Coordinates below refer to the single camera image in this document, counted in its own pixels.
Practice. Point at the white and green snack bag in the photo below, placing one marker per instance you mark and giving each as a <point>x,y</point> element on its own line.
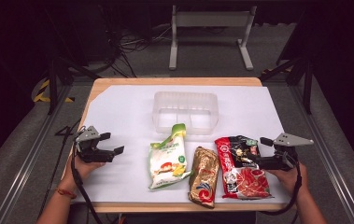
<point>167,158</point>

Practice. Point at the person's right hand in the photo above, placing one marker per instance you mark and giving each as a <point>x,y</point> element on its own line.
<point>291,180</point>

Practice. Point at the white metal stand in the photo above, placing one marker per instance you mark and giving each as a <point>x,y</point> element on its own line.
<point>212,19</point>

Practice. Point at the aluminium rail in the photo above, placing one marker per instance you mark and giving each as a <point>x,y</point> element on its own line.
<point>330,161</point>
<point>25,174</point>

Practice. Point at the black metal stand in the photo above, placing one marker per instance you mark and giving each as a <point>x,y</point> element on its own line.
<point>307,84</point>
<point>52,81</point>

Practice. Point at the gold snack packet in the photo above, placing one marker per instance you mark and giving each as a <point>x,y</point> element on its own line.
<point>204,174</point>

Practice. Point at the person's left hand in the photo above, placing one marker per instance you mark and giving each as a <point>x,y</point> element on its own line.
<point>79,172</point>

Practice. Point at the clear plastic container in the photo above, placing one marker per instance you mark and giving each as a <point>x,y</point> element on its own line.
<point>165,102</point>

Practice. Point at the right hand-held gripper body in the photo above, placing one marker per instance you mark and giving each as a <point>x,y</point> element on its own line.
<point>285,160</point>

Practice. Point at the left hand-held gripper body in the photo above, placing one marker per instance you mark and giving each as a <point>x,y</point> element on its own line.
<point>87,154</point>

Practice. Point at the red and black snack packet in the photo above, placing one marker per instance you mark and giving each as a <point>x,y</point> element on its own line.
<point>246,183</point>

